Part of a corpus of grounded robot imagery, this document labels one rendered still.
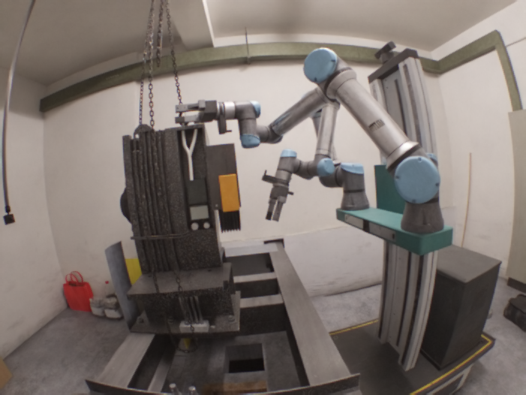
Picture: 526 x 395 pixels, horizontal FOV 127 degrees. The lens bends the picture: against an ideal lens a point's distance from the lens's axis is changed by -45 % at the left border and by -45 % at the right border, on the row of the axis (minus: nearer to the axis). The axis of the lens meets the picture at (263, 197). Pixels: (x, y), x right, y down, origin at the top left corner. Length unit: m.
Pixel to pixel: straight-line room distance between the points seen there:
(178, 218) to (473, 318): 1.54
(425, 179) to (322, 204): 1.91
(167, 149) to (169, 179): 0.15
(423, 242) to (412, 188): 0.19
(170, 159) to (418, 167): 1.01
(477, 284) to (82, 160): 3.35
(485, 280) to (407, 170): 0.83
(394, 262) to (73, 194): 3.02
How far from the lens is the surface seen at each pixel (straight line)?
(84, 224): 2.96
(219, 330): 1.13
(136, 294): 1.08
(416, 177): 0.60
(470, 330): 1.40
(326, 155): 1.04
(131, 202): 1.23
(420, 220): 0.76
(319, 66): 0.72
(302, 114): 0.92
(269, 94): 2.46
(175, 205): 1.16
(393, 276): 1.28
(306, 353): 0.96
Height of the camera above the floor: 1.32
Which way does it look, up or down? 5 degrees down
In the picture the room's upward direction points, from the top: 6 degrees counter-clockwise
